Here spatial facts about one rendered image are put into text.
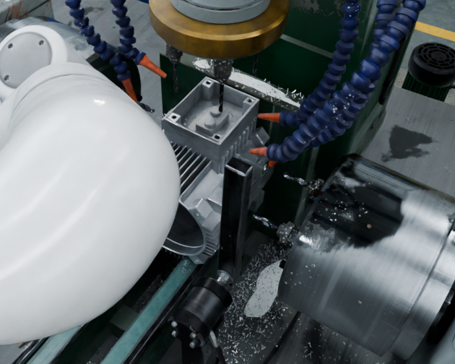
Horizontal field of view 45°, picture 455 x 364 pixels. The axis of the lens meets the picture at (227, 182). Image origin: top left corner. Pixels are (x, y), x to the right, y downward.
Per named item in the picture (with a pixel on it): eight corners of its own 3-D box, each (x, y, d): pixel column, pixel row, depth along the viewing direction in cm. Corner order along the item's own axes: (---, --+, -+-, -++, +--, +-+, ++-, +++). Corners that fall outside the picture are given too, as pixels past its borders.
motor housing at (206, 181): (184, 158, 108) (183, 82, 93) (269, 200, 102) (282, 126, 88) (120, 228, 96) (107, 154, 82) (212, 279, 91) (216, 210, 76)
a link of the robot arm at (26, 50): (76, 162, 65) (132, 105, 65) (11, 123, 52) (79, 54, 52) (36, 117, 67) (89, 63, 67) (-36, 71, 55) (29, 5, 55)
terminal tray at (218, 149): (203, 108, 95) (204, 75, 89) (257, 132, 92) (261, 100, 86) (163, 150, 88) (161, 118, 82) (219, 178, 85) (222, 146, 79)
